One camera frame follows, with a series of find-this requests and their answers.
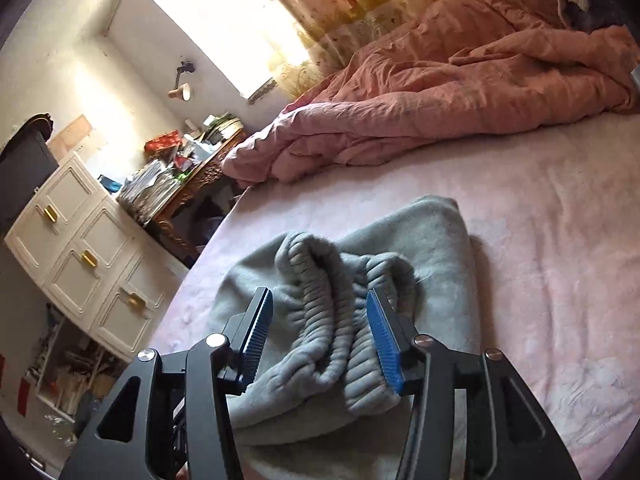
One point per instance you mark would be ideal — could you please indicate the red box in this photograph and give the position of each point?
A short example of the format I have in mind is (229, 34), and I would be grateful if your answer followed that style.
(162, 142)

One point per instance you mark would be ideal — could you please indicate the pink bed sheet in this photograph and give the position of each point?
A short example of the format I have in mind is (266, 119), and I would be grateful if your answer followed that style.
(550, 235)

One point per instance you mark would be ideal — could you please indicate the white open shelf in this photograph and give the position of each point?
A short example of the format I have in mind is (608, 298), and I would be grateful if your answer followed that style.
(75, 370)

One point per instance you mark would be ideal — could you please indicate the grey pants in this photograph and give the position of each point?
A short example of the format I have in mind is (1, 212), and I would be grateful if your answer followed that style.
(425, 240)

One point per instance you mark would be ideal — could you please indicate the tree print curtain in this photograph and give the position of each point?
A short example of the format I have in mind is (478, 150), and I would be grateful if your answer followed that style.
(360, 10)

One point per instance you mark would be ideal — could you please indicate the stack of papers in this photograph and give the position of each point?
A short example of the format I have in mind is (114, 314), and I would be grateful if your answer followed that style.
(150, 192)

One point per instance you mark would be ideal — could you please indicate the white cabinet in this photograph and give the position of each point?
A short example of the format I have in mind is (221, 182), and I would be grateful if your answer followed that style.
(90, 260)

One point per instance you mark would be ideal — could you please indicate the paper certificate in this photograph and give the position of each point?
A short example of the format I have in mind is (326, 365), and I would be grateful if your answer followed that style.
(70, 137)

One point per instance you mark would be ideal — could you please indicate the dark wooden case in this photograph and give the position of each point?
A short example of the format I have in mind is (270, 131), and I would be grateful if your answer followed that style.
(25, 175)

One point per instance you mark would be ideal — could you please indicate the pink wall lamp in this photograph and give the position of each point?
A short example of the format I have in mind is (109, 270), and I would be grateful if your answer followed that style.
(181, 92)

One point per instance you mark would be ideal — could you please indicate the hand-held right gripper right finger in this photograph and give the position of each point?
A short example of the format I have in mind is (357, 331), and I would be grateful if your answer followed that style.
(385, 345)

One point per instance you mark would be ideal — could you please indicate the stack of books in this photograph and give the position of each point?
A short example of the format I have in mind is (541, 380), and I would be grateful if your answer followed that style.
(222, 129)

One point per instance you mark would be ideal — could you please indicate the pink duvet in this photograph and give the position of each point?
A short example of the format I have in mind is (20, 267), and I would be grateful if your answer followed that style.
(450, 90)

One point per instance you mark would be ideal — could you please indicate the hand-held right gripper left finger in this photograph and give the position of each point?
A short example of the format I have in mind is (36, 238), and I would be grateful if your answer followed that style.
(257, 340)

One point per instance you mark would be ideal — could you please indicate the bright window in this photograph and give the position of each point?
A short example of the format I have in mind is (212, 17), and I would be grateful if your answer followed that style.
(210, 20)

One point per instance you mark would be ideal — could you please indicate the carved wooden desk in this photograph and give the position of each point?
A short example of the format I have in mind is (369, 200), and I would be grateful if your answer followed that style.
(200, 185)

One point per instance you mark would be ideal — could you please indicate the blue box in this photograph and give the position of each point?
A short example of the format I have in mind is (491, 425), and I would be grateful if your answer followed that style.
(110, 183)

